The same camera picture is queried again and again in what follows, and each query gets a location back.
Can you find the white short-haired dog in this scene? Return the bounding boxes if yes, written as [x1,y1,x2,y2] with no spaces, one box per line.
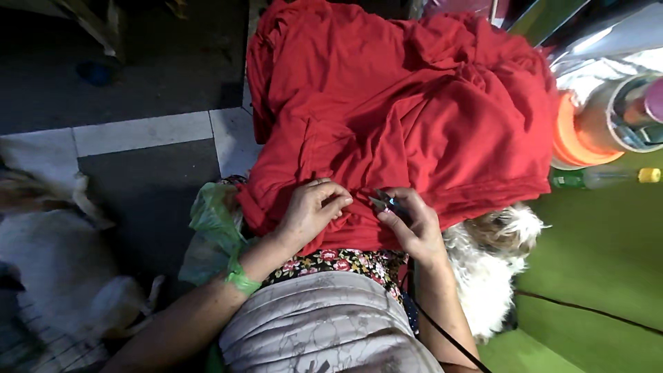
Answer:
[0,168,165,345]

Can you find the person's left hand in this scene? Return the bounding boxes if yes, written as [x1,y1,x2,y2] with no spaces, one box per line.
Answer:
[276,178,353,253]

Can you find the person's legs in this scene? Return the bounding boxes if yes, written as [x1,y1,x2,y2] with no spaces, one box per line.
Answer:
[260,249,419,335]

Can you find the black cable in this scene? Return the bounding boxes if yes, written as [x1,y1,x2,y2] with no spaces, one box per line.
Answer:
[401,269,493,373]

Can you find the thin brown cable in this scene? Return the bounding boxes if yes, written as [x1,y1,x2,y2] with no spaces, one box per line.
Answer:
[515,289,663,335]

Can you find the green translucent plastic bag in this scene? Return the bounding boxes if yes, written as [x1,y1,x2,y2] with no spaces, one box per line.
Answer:
[177,181,263,297]

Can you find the person's body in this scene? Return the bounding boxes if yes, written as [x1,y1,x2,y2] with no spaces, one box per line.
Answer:
[219,270,446,373]

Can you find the silvery white plastic sheet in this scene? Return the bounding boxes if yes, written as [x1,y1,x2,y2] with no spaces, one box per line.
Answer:
[551,49,663,107]

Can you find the red fabric garment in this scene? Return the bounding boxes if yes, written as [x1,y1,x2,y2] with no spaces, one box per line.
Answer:
[237,0,560,256]

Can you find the clear plastic bottle, yellow cap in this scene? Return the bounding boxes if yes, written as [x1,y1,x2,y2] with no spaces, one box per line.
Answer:
[549,167,662,190]

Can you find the white shaggy dog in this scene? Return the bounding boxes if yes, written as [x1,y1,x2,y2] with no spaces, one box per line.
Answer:
[443,202,550,345]

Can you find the person's left forearm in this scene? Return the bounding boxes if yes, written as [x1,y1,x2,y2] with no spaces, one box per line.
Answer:
[99,231,301,373]

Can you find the person's right hand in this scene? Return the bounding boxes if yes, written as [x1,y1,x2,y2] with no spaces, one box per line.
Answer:
[376,187,446,266]

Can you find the person's right forearm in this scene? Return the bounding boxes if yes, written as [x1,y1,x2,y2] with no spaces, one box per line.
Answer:
[416,251,482,373]

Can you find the wooden furniture legs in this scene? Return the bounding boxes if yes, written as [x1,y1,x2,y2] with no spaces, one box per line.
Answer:
[44,0,126,64]

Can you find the round translucent container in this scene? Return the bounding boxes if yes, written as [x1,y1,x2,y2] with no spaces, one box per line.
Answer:
[574,73,663,154]

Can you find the small metal thread snips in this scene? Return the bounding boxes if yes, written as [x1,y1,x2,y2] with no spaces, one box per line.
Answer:
[369,189,413,225]

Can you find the blue round object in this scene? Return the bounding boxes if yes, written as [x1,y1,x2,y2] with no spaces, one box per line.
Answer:
[76,61,115,87]

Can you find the orange plastic bucket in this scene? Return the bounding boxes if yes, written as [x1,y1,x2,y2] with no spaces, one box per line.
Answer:
[550,90,625,171]

